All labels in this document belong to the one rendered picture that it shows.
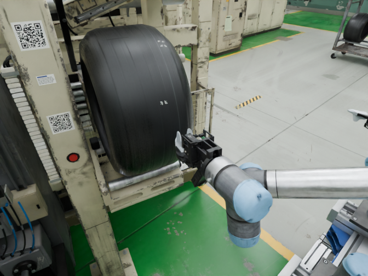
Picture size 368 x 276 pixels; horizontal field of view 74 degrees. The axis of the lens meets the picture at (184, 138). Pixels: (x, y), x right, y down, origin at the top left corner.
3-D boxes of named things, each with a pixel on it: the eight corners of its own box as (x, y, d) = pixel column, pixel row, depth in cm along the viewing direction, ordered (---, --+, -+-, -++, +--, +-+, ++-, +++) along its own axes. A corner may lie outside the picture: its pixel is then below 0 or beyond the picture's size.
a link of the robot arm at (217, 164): (239, 185, 59) (210, 197, 56) (227, 175, 63) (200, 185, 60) (241, 160, 56) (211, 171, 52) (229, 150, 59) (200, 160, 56)
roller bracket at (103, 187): (105, 207, 101) (101, 191, 96) (88, 153, 130) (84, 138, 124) (113, 204, 103) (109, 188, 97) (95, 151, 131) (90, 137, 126)
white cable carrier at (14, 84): (51, 184, 98) (-1, 69, 70) (51, 177, 102) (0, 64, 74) (63, 180, 100) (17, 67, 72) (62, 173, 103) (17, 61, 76)
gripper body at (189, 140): (203, 127, 68) (229, 146, 58) (203, 153, 72) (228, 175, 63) (178, 134, 65) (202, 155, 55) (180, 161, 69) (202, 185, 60)
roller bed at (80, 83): (58, 142, 130) (39, 90, 113) (56, 128, 141) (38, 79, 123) (96, 132, 138) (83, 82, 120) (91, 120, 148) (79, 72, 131)
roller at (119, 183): (108, 195, 103) (106, 187, 101) (105, 188, 107) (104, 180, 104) (181, 168, 117) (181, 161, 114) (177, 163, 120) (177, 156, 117)
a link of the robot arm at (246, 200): (245, 234, 49) (243, 205, 44) (214, 200, 57) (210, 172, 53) (275, 215, 51) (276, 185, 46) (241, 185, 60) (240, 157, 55)
